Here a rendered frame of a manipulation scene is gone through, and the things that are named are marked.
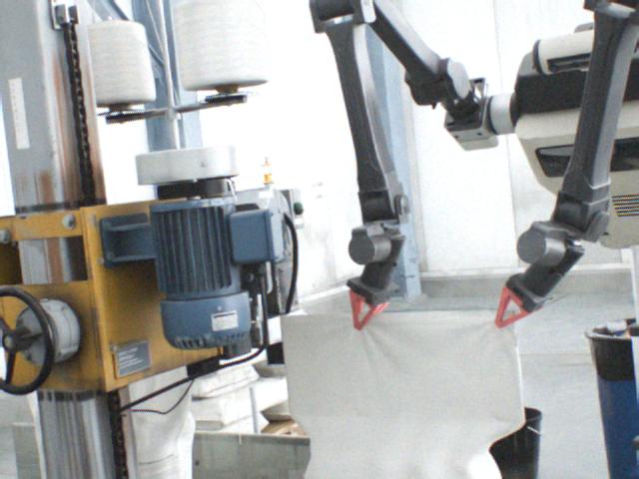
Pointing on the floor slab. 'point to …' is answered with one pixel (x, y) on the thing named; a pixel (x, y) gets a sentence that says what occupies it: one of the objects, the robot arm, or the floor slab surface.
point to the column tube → (71, 468)
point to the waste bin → (616, 394)
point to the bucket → (520, 449)
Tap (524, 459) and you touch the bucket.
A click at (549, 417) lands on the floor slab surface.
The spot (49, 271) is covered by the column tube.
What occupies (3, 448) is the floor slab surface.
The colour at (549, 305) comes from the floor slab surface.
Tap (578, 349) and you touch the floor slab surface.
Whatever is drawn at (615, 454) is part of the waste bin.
